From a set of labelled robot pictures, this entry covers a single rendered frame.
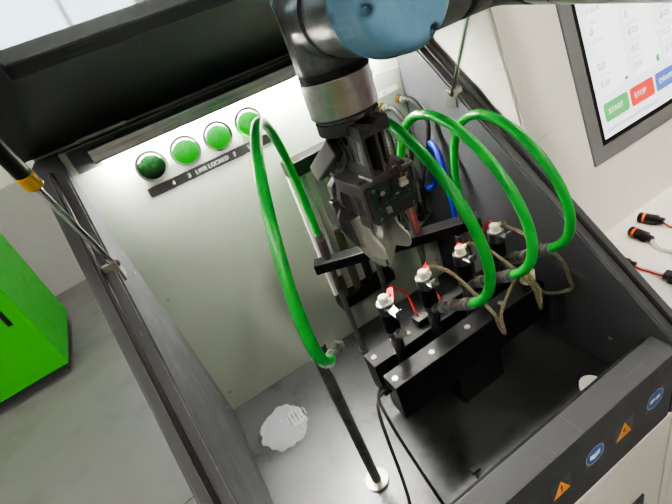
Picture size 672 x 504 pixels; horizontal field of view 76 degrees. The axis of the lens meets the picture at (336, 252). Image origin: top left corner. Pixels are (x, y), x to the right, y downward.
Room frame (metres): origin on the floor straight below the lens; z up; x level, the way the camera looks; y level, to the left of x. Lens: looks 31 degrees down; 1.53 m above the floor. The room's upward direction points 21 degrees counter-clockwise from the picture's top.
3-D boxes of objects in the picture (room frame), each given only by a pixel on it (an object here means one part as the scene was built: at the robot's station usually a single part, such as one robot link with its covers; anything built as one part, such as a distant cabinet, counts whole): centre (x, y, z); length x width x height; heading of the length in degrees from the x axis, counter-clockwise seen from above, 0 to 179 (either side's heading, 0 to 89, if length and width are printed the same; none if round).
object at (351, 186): (0.46, -0.07, 1.35); 0.09 x 0.08 x 0.12; 18
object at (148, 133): (0.78, 0.04, 1.43); 0.54 x 0.03 x 0.02; 108
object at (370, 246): (0.46, -0.05, 1.25); 0.06 x 0.03 x 0.09; 18
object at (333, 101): (0.47, -0.07, 1.43); 0.08 x 0.08 x 0.05
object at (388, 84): (0.85, -0.19, 1.20); 0.13 x 0.03 x 0.31; 108
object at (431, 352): (0.56, -0.16, 0.91); 0.34 x 0.10 x 0.15; 108
